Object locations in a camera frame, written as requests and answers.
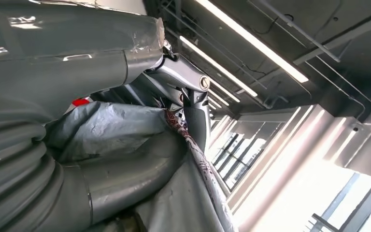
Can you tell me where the grey parcel bag red print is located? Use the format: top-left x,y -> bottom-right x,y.
44,101 -> 237,232

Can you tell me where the long ceiling strip light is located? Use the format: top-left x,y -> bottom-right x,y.
208,78 -> 241,103
179,35 -> 258,98
194,0 -> 310,84

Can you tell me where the dark window frame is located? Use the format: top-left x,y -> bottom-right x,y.
211,128 -> 371,232

